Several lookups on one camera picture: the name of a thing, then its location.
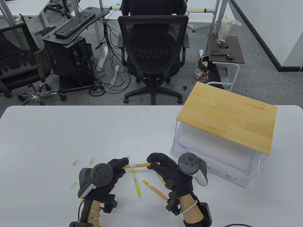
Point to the person's left hand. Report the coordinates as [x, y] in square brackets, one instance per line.
[118, 175]

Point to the person's right hand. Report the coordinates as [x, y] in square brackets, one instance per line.
[172, 175]

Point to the yellow double-ended highlighter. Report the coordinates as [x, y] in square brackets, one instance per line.
[161, 179]
[136, 184]

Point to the orange double-ended highlighter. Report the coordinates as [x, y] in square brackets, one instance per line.
[156, 191]
[139, 165]

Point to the purple double-ended highlighter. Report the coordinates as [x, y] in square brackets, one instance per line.
[220, 173]
[184, 146]

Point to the person's right forearm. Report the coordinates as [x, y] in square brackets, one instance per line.
[191, 212]

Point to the person's left forearm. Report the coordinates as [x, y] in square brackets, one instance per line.
[94, 204]

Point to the black left hand controller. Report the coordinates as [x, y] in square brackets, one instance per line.
[101, 175]

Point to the black hand controller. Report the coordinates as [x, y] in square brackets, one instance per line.
[189, 163]
[101, 175]

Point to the black right hand controller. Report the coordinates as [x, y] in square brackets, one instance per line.
[189, 163]

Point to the pale green bangle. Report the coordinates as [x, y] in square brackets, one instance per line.
[190, 208]

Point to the black right wrist module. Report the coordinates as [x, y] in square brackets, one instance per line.
[206, 212]

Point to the black wrist module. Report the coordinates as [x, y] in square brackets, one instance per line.
[206, 212]
[79, 224]

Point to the black left wrist module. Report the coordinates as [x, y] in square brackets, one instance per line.
[79, 224]

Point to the wooden basket lid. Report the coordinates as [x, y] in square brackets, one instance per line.
[227, 118]

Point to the small black floor object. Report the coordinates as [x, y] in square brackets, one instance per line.
[184, 87]

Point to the white power strip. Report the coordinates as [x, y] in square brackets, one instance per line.
[115, 75]

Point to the dark floor bag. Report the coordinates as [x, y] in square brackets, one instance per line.
[210, 71]

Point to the black computer tower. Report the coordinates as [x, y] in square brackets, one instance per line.
[71, 63]

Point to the white desk leg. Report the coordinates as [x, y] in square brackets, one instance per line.
[105, 50]

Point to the bunch of keys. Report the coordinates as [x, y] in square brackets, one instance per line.
[230, 56]

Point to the black mesh office chair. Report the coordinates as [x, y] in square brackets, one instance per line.
[153, 37]
[21, 71]

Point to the brown side table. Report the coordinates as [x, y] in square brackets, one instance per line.
[236, 45]

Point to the clear tumbler bottle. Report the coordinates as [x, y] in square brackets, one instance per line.
[223, 28]

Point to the black keyboard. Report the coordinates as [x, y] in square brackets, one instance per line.
[74, 23]

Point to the black curved desk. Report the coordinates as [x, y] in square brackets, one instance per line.
[99, 13]

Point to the white desk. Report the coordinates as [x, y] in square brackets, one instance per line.
[23, 7]

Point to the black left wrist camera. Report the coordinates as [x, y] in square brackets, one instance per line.
[110, 203]

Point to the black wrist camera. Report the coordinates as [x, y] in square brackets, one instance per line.
[172, 205]
[110, 203]

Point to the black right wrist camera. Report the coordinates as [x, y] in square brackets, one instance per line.
[172, 205]

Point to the grey metal post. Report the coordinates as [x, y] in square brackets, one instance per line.
[214, 16]

